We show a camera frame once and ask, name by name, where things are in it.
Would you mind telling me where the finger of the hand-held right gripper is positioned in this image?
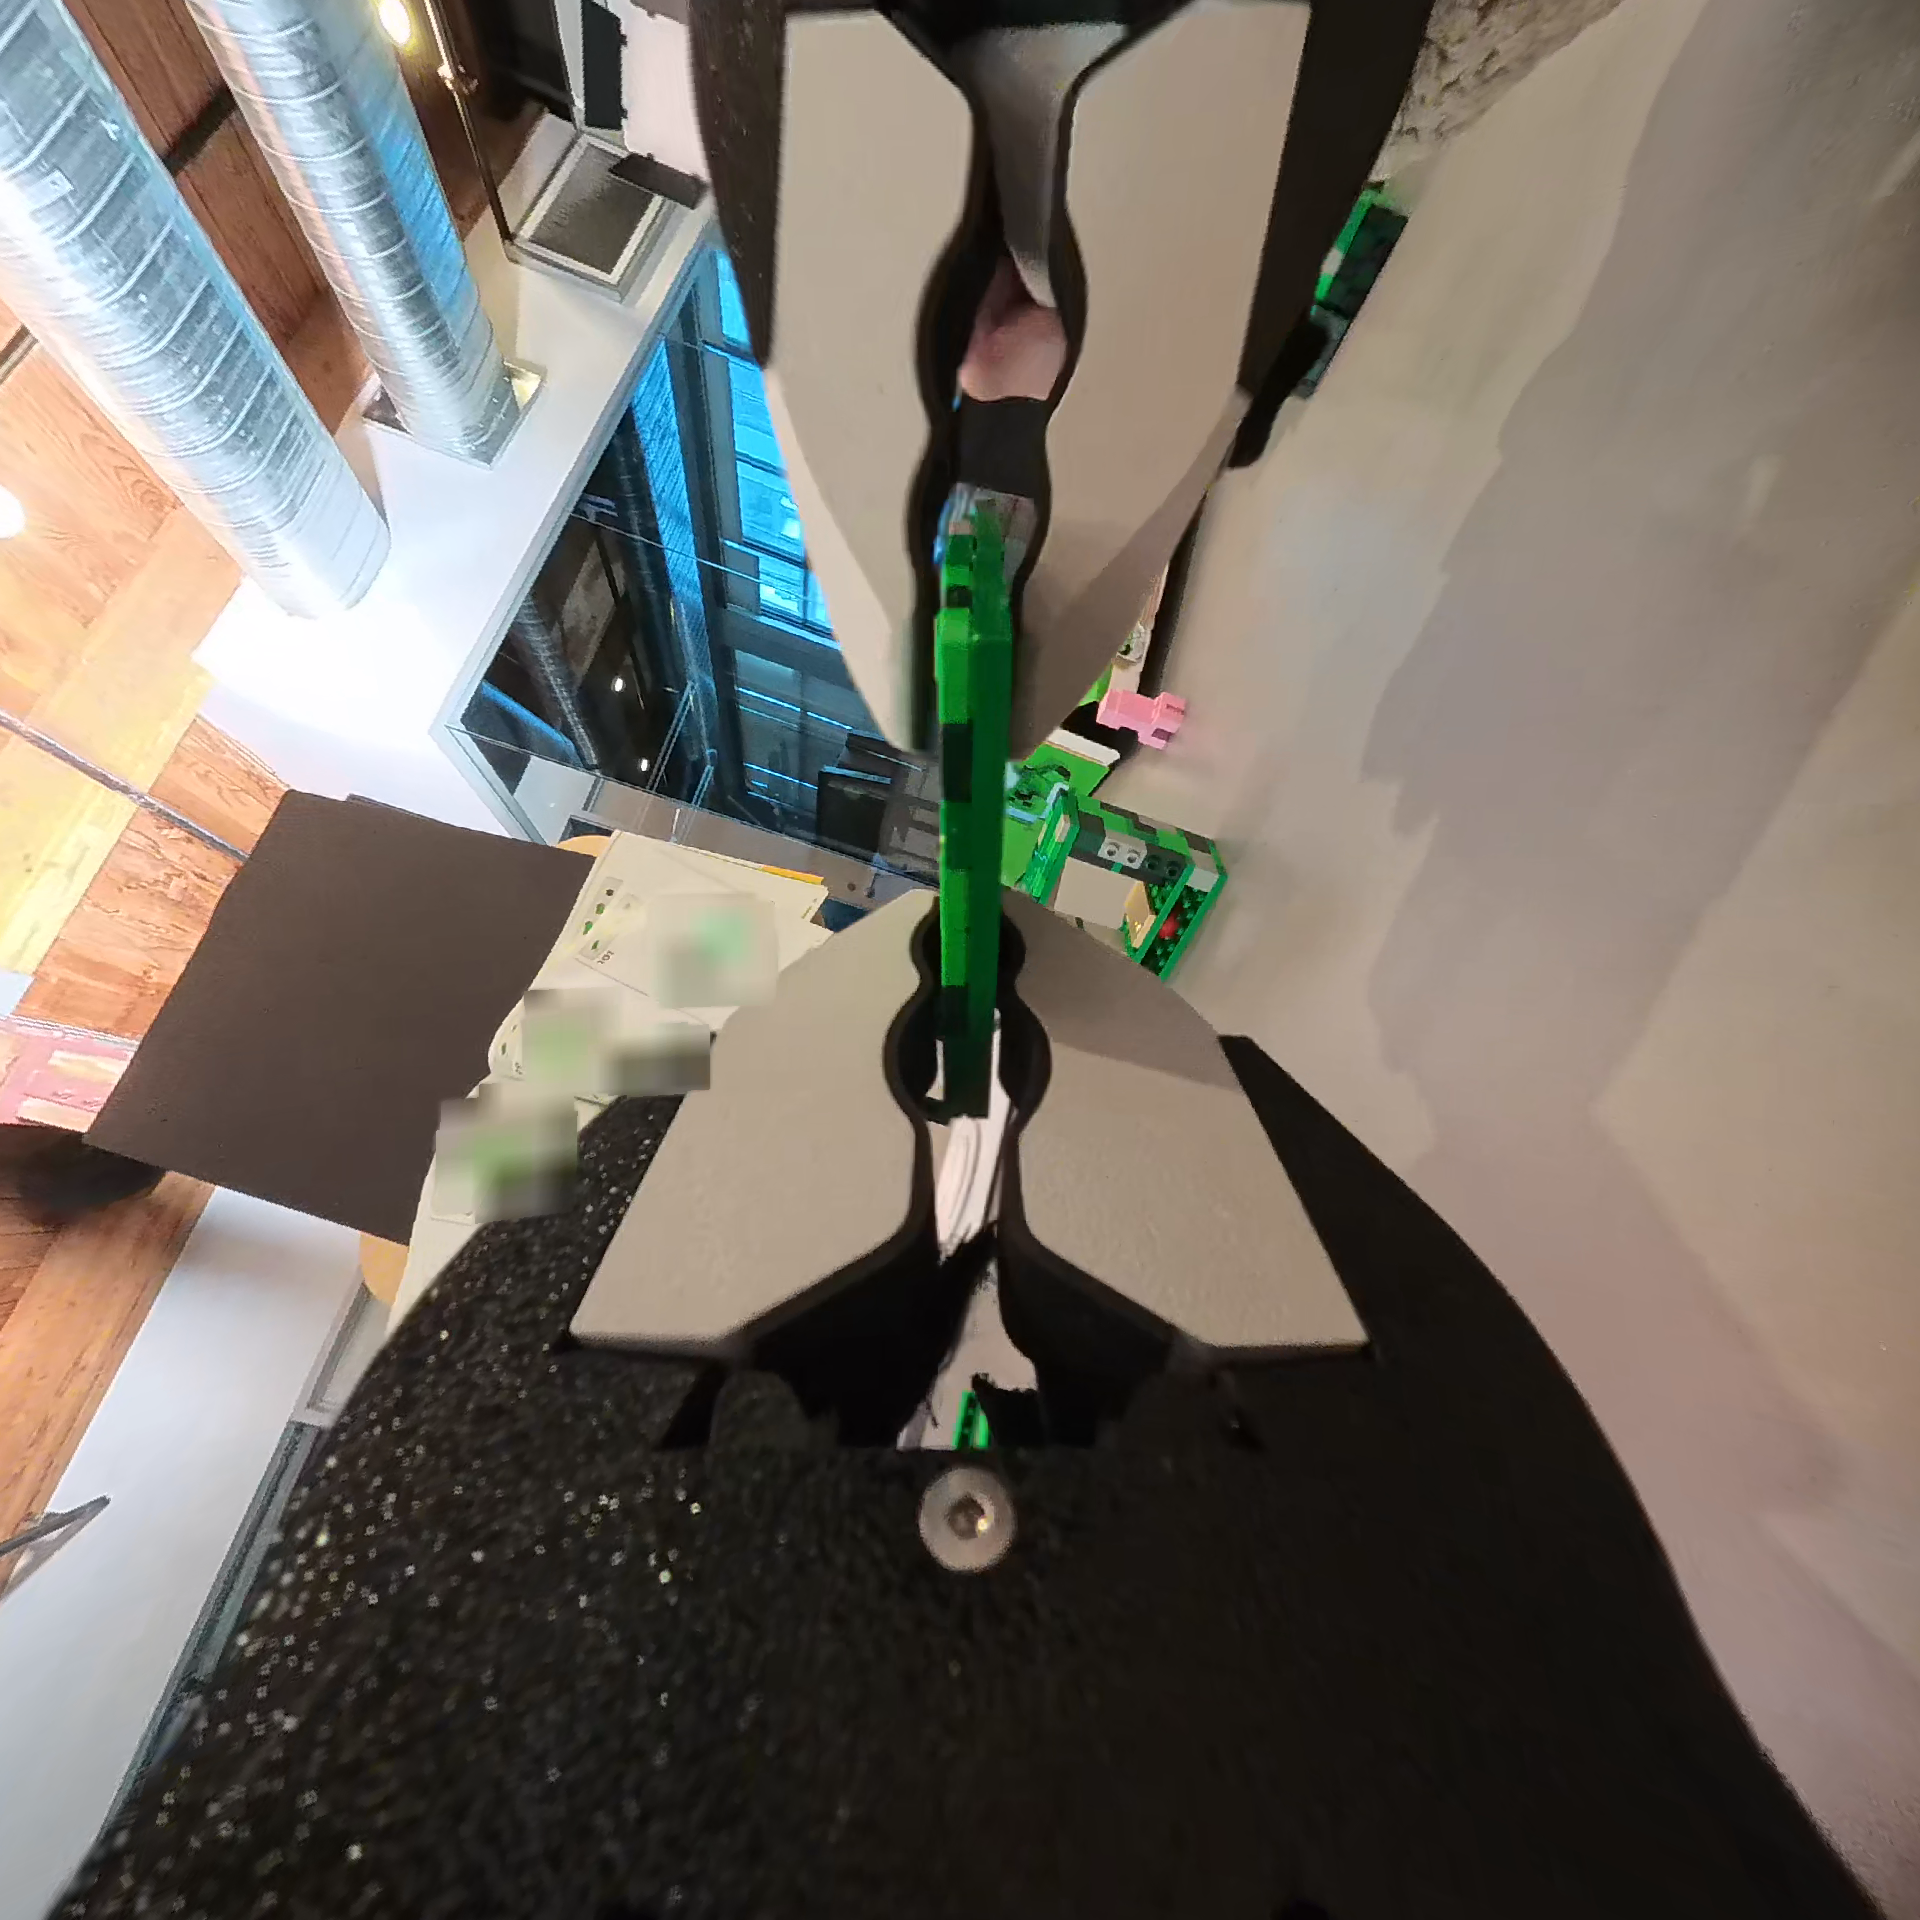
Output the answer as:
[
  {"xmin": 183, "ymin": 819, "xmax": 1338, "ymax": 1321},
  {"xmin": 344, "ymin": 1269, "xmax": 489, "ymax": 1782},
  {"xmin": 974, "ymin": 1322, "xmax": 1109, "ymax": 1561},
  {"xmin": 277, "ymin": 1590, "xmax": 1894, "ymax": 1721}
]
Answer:
[
  {"xmin": 1009, "ymin": 0, "xmax": 1323, "ymax": 753},
  {"xmin": 765, "ymin": 12, "xmax": 992, "ymax": 756}
]

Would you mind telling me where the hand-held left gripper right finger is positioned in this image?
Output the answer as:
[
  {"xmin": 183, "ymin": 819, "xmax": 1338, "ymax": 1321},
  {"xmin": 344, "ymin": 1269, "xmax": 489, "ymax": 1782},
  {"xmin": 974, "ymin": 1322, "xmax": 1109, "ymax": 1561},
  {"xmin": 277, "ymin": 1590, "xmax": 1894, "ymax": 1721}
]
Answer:
[{"xmin": 997, "ymin": 895, "xmax": 1373, "ymax": 1369}]

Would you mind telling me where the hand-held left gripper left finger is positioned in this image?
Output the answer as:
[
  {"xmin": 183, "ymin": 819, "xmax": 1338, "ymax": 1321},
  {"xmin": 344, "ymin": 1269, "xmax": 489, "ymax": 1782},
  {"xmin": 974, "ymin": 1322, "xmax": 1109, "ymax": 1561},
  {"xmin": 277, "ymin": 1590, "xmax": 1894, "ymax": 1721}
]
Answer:
[{"xmin": 571, "ymin": 888, "xmax": 943, "ymax": 1369}]

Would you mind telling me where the green lego plate assembly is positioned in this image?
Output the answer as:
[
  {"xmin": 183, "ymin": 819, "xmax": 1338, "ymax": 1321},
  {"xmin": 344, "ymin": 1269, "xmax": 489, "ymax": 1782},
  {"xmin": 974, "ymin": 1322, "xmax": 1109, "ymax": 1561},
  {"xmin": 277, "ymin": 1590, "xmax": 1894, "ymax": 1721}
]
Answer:
[{"xmin": 926, "ymin": 503, "xmax": 1041, "ymax": 1125}]

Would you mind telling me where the person's right forearm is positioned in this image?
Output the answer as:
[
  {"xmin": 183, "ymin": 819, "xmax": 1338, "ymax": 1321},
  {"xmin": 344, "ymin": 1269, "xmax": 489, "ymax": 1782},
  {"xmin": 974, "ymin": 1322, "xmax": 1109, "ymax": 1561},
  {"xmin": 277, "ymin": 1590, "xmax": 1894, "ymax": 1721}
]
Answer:
[{"xmin": 1386, "ymin": 0, "xmax": 1627, "ymax": 148}]

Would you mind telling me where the large green pixelated lego build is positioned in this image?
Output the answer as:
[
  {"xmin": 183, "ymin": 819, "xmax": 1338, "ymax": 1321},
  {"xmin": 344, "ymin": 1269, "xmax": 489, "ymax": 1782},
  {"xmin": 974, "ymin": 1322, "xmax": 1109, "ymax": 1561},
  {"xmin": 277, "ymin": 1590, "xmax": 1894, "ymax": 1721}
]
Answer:
[{"xmin": 1308, "ymin": 182, "xmax": 1417, "ymax": 401}]

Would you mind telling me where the small green lego build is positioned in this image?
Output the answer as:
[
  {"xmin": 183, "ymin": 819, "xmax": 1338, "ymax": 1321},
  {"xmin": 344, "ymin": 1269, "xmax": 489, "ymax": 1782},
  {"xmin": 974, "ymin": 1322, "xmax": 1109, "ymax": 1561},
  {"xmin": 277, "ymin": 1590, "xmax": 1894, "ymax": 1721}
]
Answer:
[{"xmin": 1009, "ymin": 781, "xmax": 1229, "ymax": 984}]

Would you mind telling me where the lego instruction booklet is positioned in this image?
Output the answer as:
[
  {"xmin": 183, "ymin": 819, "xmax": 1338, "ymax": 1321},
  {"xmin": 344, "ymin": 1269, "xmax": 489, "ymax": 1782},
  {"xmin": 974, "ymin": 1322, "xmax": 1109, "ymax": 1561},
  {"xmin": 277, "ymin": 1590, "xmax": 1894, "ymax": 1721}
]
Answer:
[{"xmin": 405, "ymin": 832, "xmax": 834, "ymax": 1248}]

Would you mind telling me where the person's right hand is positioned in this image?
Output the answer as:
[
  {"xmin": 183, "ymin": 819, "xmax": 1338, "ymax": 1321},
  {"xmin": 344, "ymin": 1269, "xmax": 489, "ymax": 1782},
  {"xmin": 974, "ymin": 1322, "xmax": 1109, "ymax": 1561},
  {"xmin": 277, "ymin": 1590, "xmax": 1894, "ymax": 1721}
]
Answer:
[{"xmin": 961, "ymin": 284, "xmax": 1074, "ymax": 409}]

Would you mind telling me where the ceiling vent panel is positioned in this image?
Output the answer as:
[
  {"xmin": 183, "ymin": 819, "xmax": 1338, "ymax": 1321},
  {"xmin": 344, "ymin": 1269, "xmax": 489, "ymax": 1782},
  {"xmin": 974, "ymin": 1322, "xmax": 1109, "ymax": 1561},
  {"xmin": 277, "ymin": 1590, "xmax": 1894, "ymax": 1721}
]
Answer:
[{"xmin": 510, "ymin": 126, "xmax": 708, "ymax": 289}]

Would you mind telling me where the glass partition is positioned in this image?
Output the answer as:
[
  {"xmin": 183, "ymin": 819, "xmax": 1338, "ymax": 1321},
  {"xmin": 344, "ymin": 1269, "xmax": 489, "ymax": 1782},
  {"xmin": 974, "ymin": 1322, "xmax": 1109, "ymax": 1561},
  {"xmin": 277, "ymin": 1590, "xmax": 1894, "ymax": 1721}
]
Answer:
[{"xmin": 432, "ymin": 246, "xmax": 940, "ymax": 846}]

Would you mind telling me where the black flat panel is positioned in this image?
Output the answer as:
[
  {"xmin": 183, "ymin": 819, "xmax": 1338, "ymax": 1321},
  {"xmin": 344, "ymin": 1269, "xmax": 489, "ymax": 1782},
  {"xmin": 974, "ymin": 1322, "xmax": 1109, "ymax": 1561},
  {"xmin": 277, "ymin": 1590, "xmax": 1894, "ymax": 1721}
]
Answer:
[{"xmin": 82, "ymin": 791, "xmax": 602, "ymax": 1248}]

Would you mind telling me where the silver ventilation duct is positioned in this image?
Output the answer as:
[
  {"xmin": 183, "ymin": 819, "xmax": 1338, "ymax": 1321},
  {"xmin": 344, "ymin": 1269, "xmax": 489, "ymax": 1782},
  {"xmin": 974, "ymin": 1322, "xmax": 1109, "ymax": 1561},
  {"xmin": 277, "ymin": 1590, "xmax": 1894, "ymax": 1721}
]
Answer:
[
  {"xmin": 0, "ymin": 0, "xmax": 397, "ymax": 621},
  {"xmin": 186, "ymin": 0, "xmax": 523, "ymax": 464}
]

